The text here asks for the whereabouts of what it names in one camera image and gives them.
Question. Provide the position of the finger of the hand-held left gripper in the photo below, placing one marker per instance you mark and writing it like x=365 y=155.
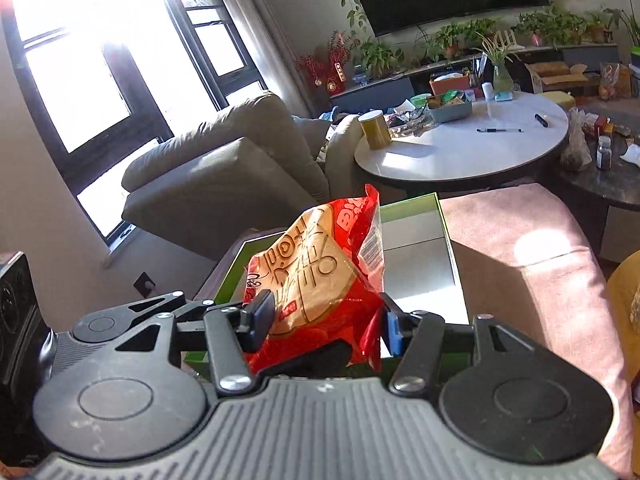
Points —
x=155 y=304

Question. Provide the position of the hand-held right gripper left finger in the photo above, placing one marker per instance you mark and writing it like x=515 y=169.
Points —
x=262 y=317

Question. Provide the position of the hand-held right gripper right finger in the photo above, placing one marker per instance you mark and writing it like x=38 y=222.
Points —
x=394 y=332

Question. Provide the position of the red snack bag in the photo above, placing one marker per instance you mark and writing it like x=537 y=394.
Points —
x=320 y=270

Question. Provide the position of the green cardboard box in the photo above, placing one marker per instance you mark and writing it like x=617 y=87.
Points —
x=420 y=260

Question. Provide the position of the pink cushion surface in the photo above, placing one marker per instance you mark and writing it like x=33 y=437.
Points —
x=525 y=285

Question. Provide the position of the grey armchair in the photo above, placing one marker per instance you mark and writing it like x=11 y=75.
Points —
x=225 y=175

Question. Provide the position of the round white table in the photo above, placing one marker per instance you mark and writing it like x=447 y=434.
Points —
x=465 y=150

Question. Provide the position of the yellow tin can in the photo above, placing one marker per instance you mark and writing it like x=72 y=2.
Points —
x=375 y=130

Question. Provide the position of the black pen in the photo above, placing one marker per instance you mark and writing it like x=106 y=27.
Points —
x=500 y=130

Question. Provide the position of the black framed window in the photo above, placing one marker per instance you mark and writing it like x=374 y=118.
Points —
x=90 y=85

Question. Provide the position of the teal plastic basket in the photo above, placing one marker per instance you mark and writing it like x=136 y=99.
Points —
x=450 y=109

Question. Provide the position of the yellow cushion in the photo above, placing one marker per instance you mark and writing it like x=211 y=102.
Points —
x=625 y=310

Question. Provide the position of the dark television cabinet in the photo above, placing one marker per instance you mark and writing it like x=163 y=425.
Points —
x=390 y=90

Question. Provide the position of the orange tissue box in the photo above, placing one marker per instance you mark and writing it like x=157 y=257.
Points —
x=447 y=84

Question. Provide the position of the black marker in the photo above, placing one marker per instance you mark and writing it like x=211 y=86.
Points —
x=541 y=120

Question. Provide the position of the small white bottle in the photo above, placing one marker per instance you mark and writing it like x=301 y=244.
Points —
x=488 y=91

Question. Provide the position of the red berry decoration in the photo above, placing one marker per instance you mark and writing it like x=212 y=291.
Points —
x=325 y=65

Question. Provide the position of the clear plastic bag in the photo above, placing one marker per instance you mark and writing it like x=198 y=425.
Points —
x=575 y=145

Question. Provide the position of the dark round marble table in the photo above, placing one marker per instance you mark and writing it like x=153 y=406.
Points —
x=610 y=185

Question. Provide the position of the brown pill bottle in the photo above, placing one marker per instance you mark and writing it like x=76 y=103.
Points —
x=604 y=155

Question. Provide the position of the green potted plant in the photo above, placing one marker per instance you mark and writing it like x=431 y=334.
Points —
x=482 y=30
x=377 y=57
x=450 y=40
x=550 y=25

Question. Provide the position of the glass vase with grass plant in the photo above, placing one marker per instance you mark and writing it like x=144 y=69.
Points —
x=502 y=77

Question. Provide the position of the white curtain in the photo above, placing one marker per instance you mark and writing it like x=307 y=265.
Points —
x=270 y=35

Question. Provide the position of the small red box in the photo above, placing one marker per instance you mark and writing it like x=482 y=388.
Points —
x=599 y=125

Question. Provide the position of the white tissue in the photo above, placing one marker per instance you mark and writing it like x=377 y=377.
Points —
x=632 y=155

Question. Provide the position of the open cardboard box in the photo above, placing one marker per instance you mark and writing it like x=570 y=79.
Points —
x=555 y=77

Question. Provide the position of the bag of oranges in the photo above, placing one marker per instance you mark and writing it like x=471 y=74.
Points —
x=609 y=82

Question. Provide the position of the large leaf potted plant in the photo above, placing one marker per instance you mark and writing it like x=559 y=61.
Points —
x=630 y=15

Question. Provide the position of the black wall socket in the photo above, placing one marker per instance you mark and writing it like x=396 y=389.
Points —
x=145 y=285

